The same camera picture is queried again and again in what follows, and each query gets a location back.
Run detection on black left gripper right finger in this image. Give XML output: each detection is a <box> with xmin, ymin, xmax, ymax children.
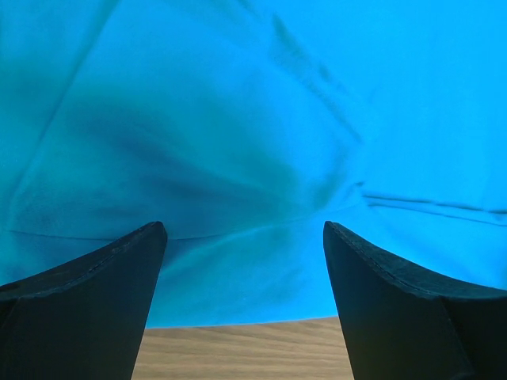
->
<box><xmin>323</xmin><ymin>222</ymin><xmax>506</xmax><ymax>380</ymax></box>

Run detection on turquoise t shirt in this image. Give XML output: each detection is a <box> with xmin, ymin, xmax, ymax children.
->
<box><xmin>1</xmin><ymin>1</ymin><xmax>506</xmax><ymax>327</ymax></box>

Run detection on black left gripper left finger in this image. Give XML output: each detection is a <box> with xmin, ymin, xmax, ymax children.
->
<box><xmin>1</xmin><ymin>222</ymin><xmax>167</xmax><ymax>380</ymax></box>

